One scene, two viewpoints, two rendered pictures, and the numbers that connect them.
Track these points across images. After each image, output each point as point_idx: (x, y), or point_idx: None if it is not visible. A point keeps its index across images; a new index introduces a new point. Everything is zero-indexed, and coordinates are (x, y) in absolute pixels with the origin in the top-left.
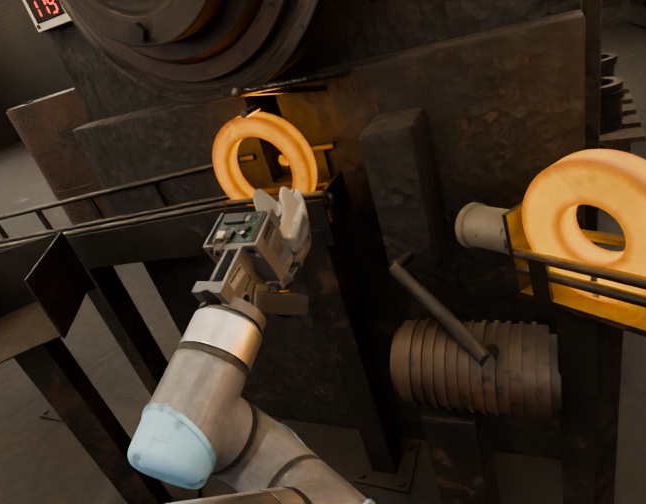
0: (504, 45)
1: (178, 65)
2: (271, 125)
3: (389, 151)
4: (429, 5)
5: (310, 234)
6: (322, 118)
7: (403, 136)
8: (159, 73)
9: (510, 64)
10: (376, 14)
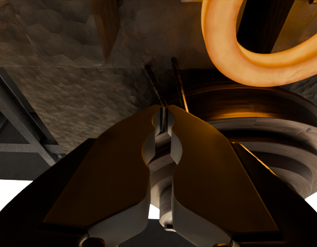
0: (17, 60)
1: (274, 152)
2: (228, 75)
3: (60, 44)
4: (92, 73)
5: (46, 172)
6: (187, 31)
7: (45, 60)
8: (301, 152)
9: (5, 46)
10: (130, 77)
